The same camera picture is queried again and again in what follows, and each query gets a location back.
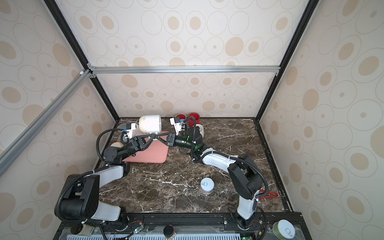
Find cream speckled mug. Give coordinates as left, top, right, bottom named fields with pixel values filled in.
left=139, top=115, right=162, bottom=134

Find beige mug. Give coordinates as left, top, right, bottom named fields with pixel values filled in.
left=111, top=142, right=124, bottom=148

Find white mug red inside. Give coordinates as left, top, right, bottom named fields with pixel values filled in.
left=176, top=114, right=187, bottom=121

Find white ribbed mug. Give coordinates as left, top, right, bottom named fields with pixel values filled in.
left=197, top=124, right=205, bottom=138

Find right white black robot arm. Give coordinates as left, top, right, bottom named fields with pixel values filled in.
left=149, top=118, right=270, bottom=220

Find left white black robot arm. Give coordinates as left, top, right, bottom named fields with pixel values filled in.
left=54, top=134, right=158, bottom=229

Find tall dark grey mug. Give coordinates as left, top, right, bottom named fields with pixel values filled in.
left=118, top=123, right=127, bottom=131

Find pink plastic tray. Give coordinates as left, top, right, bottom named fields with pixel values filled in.
left=123, top=140, right=169, bottom=164

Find white lidded small can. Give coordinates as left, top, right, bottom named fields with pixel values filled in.
left=200, top=178, right=215, bottom=195

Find black round knob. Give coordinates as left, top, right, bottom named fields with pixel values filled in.
left=163, top=225, right=176, bottom=239

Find white plug adapter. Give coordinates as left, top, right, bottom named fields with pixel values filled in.
left=70, top=223, right=95, bottom=237

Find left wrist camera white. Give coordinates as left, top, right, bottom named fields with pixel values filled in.
left=122, top=123, right=139, bottom=140

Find black base frame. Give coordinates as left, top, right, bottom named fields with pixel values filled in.
left=52, top=211, right=313, bottom=240

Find horizontal aluminium rail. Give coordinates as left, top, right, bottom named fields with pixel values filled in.
left=90, top=65, right=281, bottom=74

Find red handled tool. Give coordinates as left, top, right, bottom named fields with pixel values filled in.
left=256, top=190, right=280, bottom=200

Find diagonal aluminium rail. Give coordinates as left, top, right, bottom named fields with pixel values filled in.
left=1, top=70, right=91, bottom=175

